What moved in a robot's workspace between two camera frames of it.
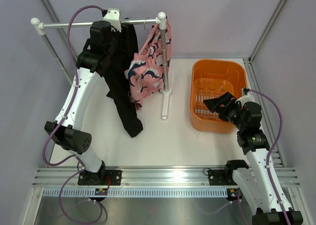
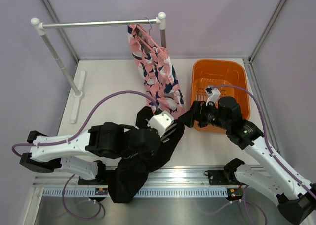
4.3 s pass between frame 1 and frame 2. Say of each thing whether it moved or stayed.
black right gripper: moved
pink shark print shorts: moved
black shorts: moved
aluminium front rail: stayed
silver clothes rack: stayed
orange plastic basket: stayed
